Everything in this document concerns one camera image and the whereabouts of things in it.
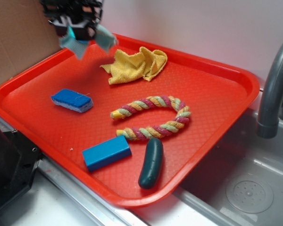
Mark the yellow cloth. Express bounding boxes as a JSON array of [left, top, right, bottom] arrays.
[[100, 47, 168, 85]]

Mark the grey faucet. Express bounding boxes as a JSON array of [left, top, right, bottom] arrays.
[[256, 44, 283, 139]]

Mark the blue rectangular block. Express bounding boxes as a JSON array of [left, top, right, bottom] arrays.
[[82, 135, 132, 172]]

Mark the brown cardboard panel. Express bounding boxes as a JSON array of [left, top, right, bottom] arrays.
[[0, 0, 60, 85]]

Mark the grey sink basin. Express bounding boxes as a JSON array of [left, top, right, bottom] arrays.
[[132, 107, 283, 226]]

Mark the blue sponge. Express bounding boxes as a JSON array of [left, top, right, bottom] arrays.
[[51, 89, 94, 113]]

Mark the multicoloured twisted rope toy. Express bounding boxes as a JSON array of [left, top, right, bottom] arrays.
[[110, 95, 191, 141]]

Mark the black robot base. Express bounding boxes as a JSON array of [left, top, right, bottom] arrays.
[[0, 129, 41, 211]]

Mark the red plastic tray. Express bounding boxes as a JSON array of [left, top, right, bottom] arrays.
[[0, 42, 259, 208]]

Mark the dark green toy cucumber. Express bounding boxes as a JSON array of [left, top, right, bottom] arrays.
[[138, 138, 164, 189]]

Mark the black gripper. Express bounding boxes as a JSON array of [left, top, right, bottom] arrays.
[[40, 0, 104, 41]]

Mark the light blue cloth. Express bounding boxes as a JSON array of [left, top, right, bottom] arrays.
[[59, 24, 118, 60]]

